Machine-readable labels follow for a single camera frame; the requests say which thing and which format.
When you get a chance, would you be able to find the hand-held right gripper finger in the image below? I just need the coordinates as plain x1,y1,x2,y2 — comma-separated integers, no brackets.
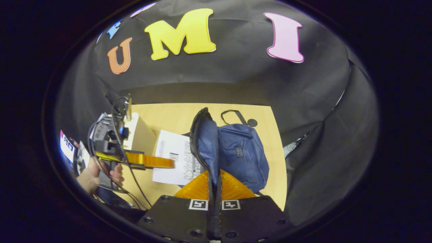
215,169,297,243
137,170,215,243

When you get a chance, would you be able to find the white bookshelf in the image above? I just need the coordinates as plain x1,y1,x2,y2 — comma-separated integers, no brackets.
101,112,158,159

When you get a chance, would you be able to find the blue schoolbag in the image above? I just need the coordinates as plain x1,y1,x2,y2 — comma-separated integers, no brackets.
190,107,270,194

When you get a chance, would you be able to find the black backdrop cloth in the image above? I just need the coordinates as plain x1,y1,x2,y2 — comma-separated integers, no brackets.
54,0,379,226

